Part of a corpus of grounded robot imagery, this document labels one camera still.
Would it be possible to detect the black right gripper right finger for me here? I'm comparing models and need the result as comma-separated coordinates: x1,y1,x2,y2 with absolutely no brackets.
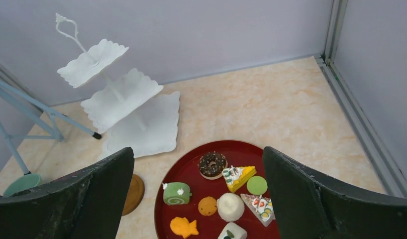
263,146,407,239

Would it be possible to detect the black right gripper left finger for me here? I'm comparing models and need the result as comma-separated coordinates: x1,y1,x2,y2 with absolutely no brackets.
0,147,134,239

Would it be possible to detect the yellow cake slice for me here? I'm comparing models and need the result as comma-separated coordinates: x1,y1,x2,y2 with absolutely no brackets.
222,166,257,193

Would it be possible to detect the white roll cake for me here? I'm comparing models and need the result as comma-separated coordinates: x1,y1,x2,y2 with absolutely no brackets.
218,222,248,239

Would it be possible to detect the green matcha roll cake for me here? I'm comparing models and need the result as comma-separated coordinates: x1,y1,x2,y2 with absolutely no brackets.
162,182,192,206

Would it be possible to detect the chocolate sprinkle donut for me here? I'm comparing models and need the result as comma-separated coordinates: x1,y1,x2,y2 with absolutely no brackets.
198,151,228,180

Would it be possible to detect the white strawberry cake slice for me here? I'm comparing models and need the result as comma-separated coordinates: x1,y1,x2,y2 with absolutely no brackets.
240,194,275,227

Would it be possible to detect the dark wooden saucer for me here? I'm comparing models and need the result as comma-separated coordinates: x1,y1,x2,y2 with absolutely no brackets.
122,174,145,216

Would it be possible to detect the green macaron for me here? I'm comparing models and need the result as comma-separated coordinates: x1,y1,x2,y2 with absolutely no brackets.
246,176,268,196

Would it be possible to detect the mint green cup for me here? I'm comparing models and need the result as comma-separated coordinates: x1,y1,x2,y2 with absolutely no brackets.
3,173,42,197

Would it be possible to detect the white round mousse cake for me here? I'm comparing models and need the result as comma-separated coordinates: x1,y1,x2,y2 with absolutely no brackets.
216,193,245,222

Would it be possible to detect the light blue tripod stand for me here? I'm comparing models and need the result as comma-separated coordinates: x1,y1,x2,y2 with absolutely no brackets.
0,79,102,175

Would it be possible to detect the red round tray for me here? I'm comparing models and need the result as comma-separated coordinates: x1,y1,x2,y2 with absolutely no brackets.
154,140,265,239

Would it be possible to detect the orange fish-shaped cookie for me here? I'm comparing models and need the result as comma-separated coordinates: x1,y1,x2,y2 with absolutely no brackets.
170,217,199,239

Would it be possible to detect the orange chip cookie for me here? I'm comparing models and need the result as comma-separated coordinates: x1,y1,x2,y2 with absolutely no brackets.
198,196,217,216

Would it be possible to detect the white three-tier cake stand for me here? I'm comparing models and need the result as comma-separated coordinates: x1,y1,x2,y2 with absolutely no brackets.
55,13,181,159

